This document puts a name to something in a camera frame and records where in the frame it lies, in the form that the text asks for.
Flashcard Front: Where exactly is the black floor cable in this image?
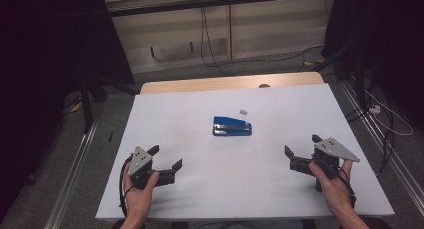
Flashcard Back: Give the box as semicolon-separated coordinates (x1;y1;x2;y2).
216;44;325;73

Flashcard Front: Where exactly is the black hanging cable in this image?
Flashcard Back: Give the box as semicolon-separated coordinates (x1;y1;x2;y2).
199;6;231;75

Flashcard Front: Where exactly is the black metal bar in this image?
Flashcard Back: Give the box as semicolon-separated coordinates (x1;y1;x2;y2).
107;0;336;18

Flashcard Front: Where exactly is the bundle of black cables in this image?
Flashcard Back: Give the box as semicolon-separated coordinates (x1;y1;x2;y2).
344;73;397;177

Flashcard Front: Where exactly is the person's left hand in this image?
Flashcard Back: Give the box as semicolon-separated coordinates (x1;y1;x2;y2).
122;170;161;221

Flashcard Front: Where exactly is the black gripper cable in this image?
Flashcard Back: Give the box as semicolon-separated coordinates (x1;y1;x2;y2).
118;153;135;218
319;158;358;209

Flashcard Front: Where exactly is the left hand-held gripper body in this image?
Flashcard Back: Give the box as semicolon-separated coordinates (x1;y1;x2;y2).
128;146;176;191

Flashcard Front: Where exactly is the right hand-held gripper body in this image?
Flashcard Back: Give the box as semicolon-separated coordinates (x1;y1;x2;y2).
289;137;361;193

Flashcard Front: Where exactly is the beige cabinet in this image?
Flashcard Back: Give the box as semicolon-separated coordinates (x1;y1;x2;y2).
101;0;336;75

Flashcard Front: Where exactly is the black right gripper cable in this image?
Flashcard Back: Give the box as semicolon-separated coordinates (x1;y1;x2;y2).
319;158;358;209

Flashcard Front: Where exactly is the white table mat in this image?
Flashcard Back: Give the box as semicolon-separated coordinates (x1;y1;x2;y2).
95;83;396;221

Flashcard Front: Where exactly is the black curtain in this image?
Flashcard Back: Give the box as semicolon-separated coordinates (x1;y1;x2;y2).
0;0;136;222
320;0;424;132

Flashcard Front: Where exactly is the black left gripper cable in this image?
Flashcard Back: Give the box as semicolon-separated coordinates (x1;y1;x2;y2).
118;153;135;218

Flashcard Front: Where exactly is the white cable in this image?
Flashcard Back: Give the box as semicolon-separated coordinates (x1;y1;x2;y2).
363;88;414;137

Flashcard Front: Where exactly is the blue stapler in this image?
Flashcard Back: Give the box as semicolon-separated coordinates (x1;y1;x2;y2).
212;115;253;138

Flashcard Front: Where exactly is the aluminium floor rail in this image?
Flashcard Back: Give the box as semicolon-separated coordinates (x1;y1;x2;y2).
339;79;424;208
43;118;100;229

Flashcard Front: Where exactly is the wooden table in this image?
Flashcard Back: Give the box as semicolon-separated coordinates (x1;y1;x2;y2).
139;71;325;96

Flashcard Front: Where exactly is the person's right hand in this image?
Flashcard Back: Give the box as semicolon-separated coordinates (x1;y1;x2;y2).
308;160;356;217

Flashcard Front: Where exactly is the black metal stand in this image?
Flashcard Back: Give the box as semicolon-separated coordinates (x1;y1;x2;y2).
79;72;138;134

